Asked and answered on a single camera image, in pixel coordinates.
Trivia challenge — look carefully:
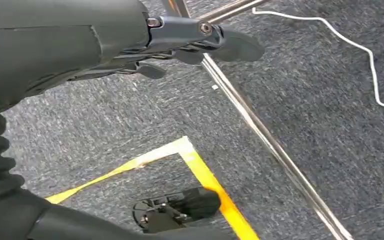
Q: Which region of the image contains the yellow floor tape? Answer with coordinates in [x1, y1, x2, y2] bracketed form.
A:
[45, 135, 261, 240]

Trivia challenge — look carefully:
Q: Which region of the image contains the robot's black left foot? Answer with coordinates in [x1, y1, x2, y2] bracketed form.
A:
[132, 187, 222, 234]

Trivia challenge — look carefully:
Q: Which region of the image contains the thin white floor cable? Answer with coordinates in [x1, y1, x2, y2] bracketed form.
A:
[251, 7, 384, 114]

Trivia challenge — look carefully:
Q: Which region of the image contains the chrome metal bar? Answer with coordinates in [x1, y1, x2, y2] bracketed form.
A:
[160, 0, 355, 240]
[196, 0, 271, 25]

